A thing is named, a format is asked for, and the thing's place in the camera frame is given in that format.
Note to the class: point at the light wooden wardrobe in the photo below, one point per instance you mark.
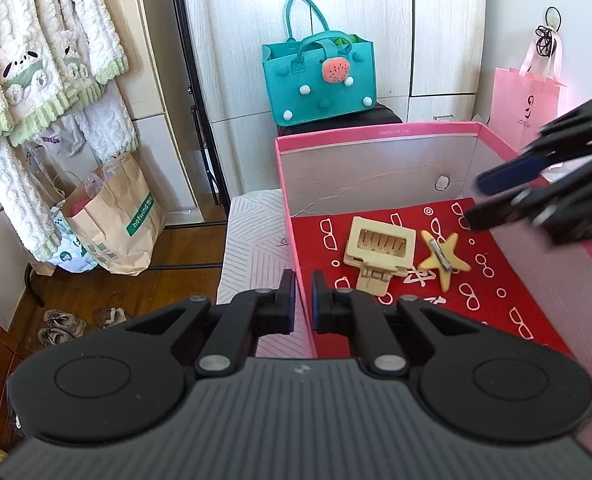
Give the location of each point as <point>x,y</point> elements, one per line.
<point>376,10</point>

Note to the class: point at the yellow star hair clip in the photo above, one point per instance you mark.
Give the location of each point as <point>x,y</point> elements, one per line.
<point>451,266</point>

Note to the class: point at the white fluffy robe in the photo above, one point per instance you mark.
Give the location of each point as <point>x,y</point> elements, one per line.
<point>25,35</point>

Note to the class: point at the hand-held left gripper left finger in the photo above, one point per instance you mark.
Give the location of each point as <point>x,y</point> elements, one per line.
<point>288,300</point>

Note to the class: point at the white green plastic bag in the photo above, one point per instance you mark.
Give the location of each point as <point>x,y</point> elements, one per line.
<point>70,255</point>

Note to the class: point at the pink storage box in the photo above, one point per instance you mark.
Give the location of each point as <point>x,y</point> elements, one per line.
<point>366,170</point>

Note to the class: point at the pink shopping bag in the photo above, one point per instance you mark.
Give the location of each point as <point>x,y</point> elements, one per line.
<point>521,100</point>

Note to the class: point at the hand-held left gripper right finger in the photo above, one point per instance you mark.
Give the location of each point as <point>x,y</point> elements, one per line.
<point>318,302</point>

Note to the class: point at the brown paper bag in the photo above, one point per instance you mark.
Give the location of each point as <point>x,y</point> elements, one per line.
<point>115,230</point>

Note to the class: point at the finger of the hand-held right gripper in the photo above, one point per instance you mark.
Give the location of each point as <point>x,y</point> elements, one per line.
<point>496,212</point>
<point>516,167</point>

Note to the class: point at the black suitcase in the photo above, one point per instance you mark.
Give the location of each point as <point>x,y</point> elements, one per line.
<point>376,116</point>

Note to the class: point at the white purple print bag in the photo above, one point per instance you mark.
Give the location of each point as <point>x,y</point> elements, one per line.
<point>65,145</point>

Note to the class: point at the black vertical frame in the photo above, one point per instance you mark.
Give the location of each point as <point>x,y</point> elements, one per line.
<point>195,85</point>

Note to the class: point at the teal felt handbag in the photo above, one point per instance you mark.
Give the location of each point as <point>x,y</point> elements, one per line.
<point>316,95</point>

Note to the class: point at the beige hair claw clip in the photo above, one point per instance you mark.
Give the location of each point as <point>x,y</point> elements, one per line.
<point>356,250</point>

